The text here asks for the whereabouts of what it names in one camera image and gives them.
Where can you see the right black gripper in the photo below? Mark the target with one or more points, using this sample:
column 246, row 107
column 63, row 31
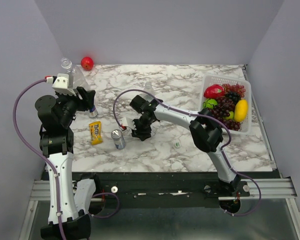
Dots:
column 140, row 133

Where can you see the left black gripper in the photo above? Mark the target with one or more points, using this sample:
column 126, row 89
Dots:
column 88, row 97

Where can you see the clear unlabeled plastic bottle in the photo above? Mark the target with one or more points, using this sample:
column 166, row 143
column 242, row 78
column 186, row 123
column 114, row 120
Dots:
column 79, row 79

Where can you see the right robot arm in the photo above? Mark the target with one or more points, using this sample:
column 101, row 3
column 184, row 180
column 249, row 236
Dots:
column 205, row 131

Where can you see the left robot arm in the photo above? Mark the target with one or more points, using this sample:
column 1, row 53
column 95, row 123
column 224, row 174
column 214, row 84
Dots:
column 56, row 113

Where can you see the green label water bottle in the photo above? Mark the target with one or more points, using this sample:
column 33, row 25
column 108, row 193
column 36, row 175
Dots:
column 149, row 88

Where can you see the upright red bull can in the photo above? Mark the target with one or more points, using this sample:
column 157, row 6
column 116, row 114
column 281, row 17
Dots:
column 93, row 113

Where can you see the tilted silver drink can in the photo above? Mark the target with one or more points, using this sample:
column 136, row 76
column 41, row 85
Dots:
column 118, row 139

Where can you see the red apple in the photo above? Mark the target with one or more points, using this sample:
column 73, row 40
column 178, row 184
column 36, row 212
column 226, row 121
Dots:
column 87, row 63

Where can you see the yellow m&m's candy bag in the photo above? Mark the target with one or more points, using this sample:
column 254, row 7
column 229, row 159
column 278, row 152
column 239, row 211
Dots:
column 95, row 133

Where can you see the green striped ball fruit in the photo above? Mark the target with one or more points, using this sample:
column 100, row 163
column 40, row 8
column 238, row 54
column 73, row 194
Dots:
column 209, row 103

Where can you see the white plastic fruit basket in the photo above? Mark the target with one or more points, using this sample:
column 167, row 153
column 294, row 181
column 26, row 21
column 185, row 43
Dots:
column 210, row 79

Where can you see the red dragon fruit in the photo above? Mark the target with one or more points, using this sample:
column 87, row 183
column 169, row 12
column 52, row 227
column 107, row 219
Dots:
column 214, row 91

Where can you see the dark purple grape bunch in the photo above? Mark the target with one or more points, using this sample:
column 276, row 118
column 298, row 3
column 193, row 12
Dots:
column 226, row 104

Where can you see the red grape bunch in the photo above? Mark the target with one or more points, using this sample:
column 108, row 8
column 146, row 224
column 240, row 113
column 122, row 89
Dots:
column 235, row 88

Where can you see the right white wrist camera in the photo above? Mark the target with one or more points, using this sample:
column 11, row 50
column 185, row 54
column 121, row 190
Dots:
column 126, row 122

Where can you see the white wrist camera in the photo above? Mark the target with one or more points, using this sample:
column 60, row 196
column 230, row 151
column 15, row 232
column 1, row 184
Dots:
column 126, row 122
column 63, row 84

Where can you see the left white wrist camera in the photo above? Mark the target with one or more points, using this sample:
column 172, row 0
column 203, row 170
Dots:
column 63, row 84

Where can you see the black mounting base rail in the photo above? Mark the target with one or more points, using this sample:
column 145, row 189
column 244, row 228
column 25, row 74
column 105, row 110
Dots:
column 166, row 189

